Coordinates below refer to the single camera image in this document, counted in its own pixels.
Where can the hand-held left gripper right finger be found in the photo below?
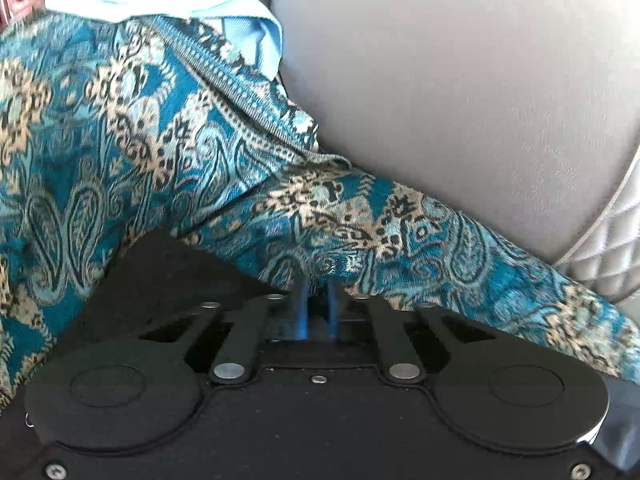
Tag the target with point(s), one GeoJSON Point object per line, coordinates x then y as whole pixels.
{"type": "Point", "coordinates": [333, 312]}

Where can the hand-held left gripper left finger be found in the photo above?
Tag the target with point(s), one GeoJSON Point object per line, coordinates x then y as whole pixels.
{"type": "Point", "coordinates": [303, 317]}

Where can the beige leather sofa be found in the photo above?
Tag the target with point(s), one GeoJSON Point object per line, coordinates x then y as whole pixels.
{"type": "Point", "coordinates": [450, 110]}

